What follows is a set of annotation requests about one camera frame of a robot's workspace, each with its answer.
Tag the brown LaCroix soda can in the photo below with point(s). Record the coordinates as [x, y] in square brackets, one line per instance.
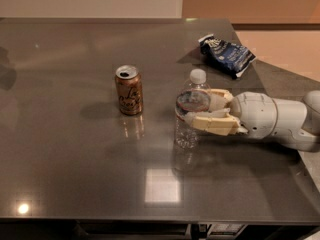
[129, 90]

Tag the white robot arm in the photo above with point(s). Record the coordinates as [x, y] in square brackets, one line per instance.
[297, 123]

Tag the clear plastic water bottle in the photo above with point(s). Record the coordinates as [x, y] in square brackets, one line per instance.
[193, 97]

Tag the blue crumpled chip bag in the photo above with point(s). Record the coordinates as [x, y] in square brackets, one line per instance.
[232, 58]

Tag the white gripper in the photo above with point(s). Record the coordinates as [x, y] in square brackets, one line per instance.
[256, 114]

